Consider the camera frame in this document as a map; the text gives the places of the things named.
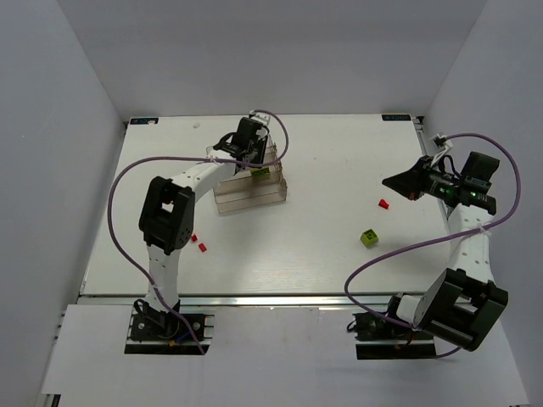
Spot green 2x4 lego brick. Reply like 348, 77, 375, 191
250, 166, 272, 180

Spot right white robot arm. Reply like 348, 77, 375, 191
383, 152, 508, 351

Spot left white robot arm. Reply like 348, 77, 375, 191
138, 113, 270, 312

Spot clear tiered acrylic container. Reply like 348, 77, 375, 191
212, 136, 287, 215

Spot right blue table label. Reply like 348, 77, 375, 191
381, 114, 411, 121

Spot blue table label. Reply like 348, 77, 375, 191
381, 114, 411, 121
129, 117, 159, 125

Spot green lego brick near right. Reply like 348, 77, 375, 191
360, 229, 379, 248

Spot left blue table label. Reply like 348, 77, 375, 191
129, 117, 159, 125

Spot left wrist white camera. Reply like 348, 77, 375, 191
249, 110, 271, 127

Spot wrist white camera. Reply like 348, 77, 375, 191
249, 110, 271, 127
431, 133, 453, 168

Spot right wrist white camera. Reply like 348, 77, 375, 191
431, 133, 453, 168

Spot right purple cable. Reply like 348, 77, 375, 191
344, 133, 521, 360

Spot purple cable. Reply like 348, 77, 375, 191
344, 133, 521, 360
107, 109, 290, 355

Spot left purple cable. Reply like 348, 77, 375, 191
107, 109, 290, 355

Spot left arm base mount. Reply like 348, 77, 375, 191
124, 299, 214, 356

